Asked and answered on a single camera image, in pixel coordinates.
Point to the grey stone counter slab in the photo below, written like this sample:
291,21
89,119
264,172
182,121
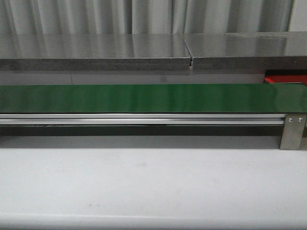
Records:
248,51
93,52

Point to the red plastic tray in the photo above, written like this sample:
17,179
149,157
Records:
301,79

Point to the grey pleated curtain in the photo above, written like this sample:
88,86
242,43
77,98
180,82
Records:
143,16

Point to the aluminium conveyor frame rail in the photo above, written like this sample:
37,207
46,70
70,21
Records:
142,119

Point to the grey stone counter right slab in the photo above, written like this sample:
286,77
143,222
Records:
248,51

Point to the grey stone counter left slab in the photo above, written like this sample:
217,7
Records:
93,52

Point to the green conveyor belt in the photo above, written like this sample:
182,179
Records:
155,98

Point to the steel conveyor support bracket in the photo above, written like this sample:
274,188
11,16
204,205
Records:
294,125

